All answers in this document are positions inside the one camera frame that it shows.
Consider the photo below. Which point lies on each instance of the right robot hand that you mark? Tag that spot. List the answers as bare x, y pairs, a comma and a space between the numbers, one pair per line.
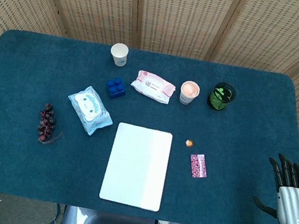
295, 207

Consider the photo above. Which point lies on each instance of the maroon patterned rectangular packet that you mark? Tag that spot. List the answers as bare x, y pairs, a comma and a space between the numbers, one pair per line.
198, 166

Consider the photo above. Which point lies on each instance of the small orange object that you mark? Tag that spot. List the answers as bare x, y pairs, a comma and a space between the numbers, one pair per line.
189, 143

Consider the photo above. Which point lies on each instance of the purple grapes bunch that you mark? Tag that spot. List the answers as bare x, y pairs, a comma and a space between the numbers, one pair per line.
46, 121

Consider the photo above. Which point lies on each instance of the blue table cloth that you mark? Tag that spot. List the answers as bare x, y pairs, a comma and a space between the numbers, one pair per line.
249, 135

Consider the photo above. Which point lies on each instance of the blue cartoon wet wipes pack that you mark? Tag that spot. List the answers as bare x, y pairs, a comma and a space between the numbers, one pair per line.
90, 110

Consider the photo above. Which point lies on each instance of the green black cup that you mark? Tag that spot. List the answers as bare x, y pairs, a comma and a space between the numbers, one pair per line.
224, 105

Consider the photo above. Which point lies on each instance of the blue building block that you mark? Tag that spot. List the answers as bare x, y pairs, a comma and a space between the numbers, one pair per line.
116, 88

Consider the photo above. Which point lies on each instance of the white paper coffee cup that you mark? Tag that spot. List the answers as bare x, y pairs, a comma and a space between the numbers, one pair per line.
189, 91

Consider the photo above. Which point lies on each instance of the white paper cup blue print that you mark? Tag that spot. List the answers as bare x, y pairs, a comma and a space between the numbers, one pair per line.
119, 53

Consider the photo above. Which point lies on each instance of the white board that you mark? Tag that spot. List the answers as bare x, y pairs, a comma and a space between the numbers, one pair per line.
136, 167

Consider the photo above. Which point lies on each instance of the pink wet wipes pack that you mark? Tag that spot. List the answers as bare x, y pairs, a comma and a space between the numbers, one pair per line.
152, 86

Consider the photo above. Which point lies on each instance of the bamboo folding screen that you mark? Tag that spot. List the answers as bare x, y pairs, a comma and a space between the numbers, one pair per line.
184, 13

